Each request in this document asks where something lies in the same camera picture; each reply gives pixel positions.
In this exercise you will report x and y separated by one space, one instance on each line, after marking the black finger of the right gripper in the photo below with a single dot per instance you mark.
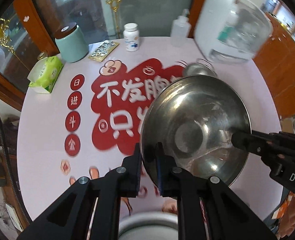
254 142

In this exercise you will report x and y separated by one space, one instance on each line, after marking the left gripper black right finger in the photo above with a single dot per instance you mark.
207 208

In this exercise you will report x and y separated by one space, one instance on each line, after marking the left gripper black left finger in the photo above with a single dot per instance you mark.
89 209

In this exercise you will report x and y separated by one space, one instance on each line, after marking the white marble plate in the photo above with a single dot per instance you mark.
149 225

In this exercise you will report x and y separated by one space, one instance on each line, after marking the steel bowl pink outside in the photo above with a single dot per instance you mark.
194 118

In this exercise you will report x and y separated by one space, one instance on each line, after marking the brown wooden cupboard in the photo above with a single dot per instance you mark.
276 62

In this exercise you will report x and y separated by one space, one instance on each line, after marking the small steel bowl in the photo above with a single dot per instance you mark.
200 67

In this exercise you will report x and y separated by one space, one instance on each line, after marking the white sterilizer appliance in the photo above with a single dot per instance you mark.
231 31

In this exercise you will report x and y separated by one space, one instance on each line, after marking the translucent squeeze bottle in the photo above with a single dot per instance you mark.
180 29

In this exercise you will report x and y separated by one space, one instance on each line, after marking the green tissue pack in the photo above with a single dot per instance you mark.
44 74

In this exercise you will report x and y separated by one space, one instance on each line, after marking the foil blister pack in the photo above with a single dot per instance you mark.
100 53

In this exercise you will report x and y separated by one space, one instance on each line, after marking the mint green canister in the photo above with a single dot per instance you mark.
71 42

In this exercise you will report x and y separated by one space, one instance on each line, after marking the white pill bottle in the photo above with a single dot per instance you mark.
131 37

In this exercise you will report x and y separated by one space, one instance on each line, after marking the wooden glass cabinet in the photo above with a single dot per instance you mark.
27 29

